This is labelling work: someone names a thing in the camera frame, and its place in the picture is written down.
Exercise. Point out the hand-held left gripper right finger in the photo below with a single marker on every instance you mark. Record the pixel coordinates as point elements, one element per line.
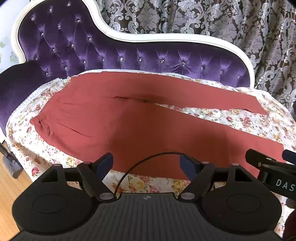
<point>185,162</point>

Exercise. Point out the rust red pants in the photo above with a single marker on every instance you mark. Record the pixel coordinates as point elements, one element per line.
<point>115,120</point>

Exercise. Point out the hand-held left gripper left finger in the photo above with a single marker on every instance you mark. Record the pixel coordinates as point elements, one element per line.
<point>104,165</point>

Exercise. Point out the grey vacuum cleaner head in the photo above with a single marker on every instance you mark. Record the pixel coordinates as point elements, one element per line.
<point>12,162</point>

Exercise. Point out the purple tufted velvet sofa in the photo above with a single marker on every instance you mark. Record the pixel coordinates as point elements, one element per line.
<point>69,46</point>

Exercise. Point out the brown damask curtain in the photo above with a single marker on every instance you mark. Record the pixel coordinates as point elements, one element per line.
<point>208,18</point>

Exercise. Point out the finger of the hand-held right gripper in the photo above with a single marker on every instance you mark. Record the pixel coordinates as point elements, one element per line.
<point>261,158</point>
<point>290,155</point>

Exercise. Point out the white floral blanket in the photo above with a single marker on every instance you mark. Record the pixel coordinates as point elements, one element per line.
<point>242,122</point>

